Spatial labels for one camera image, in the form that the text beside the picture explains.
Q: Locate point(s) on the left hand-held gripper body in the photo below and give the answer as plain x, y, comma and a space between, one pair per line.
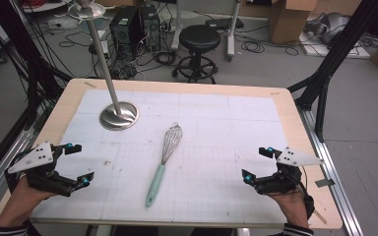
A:
32, 157

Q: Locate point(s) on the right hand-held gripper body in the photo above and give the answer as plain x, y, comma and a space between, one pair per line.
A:
295, 159

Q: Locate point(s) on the steel utensil stand with hooks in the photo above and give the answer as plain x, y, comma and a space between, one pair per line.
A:
119, 114

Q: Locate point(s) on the person's right hand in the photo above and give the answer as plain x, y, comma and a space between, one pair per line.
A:
292, 206

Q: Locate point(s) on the person's left hand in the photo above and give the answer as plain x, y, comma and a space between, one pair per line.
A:
19, 205

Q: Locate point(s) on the grey tape strip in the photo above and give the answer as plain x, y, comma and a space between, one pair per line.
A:
325, 183

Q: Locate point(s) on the white grid mat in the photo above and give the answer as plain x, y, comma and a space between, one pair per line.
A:
210, 131

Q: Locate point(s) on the white stand leg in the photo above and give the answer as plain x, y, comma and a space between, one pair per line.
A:
232, 32
176, 26

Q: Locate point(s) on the black computer tower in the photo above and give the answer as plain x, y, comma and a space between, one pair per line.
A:
151, 26
124, 29

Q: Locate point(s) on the tall cardboard box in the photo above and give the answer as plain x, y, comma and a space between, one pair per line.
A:
290, 23

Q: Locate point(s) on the black round stool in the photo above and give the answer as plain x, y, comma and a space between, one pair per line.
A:
199, 37

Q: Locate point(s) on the flat black box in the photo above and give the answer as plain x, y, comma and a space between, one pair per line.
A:
224, 23

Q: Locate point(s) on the grey bundled equipment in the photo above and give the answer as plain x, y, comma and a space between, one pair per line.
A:
329, 26

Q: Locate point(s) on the aluminium rail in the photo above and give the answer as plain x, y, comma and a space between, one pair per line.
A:
0, 170
334, 177

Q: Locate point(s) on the black metal frame stand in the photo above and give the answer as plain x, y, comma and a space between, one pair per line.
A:
19, 49
334, 55

